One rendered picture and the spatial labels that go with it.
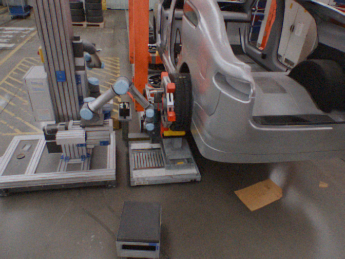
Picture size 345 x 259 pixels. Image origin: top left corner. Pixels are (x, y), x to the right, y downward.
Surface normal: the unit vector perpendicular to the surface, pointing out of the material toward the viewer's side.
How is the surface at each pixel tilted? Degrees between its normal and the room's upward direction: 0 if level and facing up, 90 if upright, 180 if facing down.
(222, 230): 0
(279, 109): 20
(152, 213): 0
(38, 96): 90
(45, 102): 90
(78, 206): 0
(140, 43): 90
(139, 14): 90
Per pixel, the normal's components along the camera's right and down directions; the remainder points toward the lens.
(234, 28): 0.17, 0.50
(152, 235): 0.06, -0.84
